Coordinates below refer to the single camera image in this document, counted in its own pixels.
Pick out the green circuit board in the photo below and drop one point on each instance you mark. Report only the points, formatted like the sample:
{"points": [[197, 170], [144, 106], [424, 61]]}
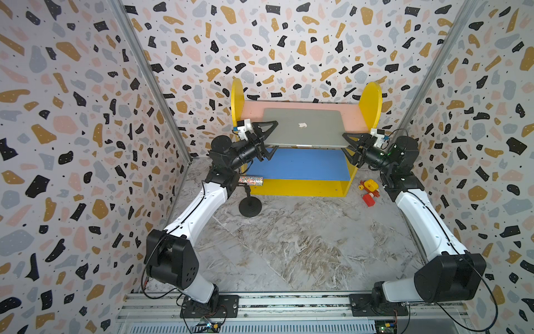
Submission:
{"points": [[385, 327], [208, 326]]}

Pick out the red yellow toy figure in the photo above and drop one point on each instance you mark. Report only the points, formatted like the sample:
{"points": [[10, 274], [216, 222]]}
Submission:
{"points": [[371, 187]]}

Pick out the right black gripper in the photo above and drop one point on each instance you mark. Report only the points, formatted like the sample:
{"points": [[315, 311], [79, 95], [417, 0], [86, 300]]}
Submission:
{"points": [[362, 156]]}

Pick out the silver laptop computer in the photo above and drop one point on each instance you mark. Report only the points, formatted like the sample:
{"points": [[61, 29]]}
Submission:
{"points": [[306, 128]]}

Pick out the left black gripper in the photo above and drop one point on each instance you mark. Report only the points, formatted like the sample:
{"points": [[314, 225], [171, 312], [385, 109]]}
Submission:
{"points": [[258, 148]]}

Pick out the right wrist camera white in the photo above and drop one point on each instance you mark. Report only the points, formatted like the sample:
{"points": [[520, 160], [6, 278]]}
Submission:
{"points": [[381, 138]]}

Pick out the right green circuit board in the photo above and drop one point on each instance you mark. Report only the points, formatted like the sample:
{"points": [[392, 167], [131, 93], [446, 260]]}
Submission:
{"points": [[385, 327]]}

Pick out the yellow pink blue shelf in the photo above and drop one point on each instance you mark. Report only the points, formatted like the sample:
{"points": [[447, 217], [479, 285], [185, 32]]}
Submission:
{"points": [[311, 172]]}

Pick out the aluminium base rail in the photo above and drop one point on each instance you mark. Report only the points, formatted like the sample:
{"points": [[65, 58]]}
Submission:
{"points": [[283, 312]]}

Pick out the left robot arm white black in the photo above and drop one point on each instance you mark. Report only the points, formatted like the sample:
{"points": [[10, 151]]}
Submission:
{"points": [[170, 256]]}

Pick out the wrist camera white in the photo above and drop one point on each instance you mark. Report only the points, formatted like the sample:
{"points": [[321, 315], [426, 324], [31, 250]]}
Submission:
{"points": [[242, 128], [381, 138]]}

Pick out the left green circuit board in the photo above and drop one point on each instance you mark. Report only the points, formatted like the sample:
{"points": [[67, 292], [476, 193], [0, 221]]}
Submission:
{"points": [[208, 326]]}

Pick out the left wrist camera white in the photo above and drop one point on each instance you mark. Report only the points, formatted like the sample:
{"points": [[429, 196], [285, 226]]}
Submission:
{"points": [[242, 128]]}

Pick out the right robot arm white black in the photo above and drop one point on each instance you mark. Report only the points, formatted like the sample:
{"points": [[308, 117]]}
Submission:
{"points": [[451, 273]]}

